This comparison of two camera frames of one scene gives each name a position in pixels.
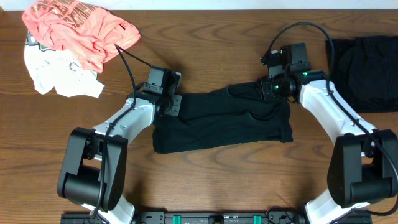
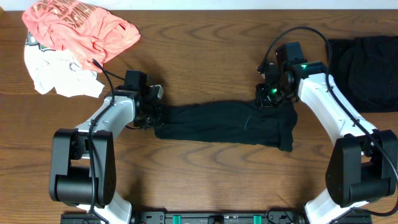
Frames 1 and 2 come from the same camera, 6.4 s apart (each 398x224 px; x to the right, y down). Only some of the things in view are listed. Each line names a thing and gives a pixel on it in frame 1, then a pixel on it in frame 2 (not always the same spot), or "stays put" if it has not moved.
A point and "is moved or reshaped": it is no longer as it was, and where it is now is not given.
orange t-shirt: (88, 32) stays put
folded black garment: (365, 71) stays put
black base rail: (210, 216) stays put
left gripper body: (171, 105) → (151, 116)
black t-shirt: (236, 113) is moved or reshaped
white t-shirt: (55, 69) stays put
